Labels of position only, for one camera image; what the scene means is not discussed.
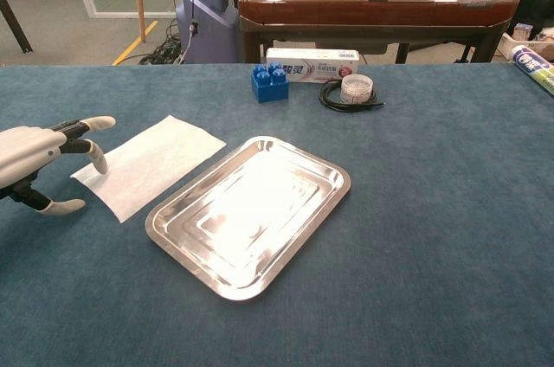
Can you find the white paper sheet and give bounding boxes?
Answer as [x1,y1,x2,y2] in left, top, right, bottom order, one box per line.
[70,114,228,224]

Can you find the blue building block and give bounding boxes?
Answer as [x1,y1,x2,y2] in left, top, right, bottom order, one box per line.
[250,61,290,104]

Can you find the lavender blue robot base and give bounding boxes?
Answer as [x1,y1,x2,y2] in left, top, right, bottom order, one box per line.
[175,0,240,64]

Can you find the tangled floor cable bundle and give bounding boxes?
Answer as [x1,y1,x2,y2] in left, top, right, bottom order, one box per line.
[138,16,188,66]

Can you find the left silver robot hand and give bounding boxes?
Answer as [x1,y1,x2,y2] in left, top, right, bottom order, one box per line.
[0,115,117,216]

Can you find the white toothpaste box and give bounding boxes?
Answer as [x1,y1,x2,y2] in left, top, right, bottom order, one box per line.
[265,48,361,87]

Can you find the silver metal tray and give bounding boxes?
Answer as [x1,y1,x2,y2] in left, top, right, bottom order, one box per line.
[145,135,351,302]

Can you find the brown mahjong table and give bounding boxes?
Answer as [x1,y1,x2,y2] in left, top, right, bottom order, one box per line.
[236,0,520,65]

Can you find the white plastic basket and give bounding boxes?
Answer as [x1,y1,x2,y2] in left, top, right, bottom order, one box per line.
[500,23,554,61]

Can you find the plastic wrap roll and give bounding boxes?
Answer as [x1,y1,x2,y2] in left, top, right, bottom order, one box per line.
[510,44,554,96]

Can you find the blue felt table cover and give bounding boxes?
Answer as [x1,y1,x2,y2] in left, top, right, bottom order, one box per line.
[0,62,554,367]

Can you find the coiled black cable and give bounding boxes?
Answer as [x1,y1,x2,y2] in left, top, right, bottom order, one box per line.
[318,79,386,113]

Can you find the dark table leg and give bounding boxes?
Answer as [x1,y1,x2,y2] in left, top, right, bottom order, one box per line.
[0,0,34,55]

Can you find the small clear round jar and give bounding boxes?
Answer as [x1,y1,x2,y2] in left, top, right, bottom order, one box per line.
[339,74,374,105]

